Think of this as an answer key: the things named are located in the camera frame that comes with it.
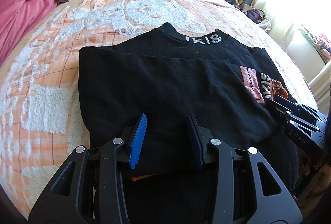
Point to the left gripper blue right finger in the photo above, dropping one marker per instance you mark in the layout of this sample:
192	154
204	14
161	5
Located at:
198	141

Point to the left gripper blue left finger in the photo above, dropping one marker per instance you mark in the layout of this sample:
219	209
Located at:
136	140

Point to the black orange sweatshirt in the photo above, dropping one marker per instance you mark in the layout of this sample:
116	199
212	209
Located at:
167	76

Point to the bag of clothes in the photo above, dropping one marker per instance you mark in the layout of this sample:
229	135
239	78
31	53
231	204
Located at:
257	15

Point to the right hand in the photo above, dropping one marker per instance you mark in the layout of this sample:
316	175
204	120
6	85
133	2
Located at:
314	179

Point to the green floral fabric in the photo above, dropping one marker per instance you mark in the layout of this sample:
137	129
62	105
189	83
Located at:
319	42

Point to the orange white fleece blanket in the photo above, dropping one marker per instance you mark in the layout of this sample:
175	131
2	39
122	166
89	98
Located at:
40	115

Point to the pink blanket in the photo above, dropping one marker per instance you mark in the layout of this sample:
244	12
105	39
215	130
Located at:
18	17

